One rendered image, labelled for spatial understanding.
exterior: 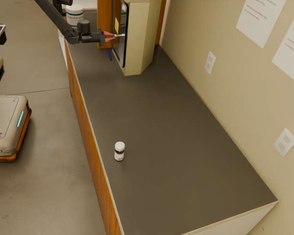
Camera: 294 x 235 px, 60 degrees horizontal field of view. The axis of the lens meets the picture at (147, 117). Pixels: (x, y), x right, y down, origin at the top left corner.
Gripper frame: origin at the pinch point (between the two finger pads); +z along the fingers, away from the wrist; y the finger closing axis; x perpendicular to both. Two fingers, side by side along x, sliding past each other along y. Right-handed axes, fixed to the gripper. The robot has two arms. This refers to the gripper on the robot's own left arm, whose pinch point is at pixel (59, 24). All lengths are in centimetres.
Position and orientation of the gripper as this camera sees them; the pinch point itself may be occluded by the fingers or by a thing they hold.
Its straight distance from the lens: 196.5
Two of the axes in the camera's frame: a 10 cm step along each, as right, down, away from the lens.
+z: -1.3, 7.1, 6.9
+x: -3.5, -6.9, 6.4
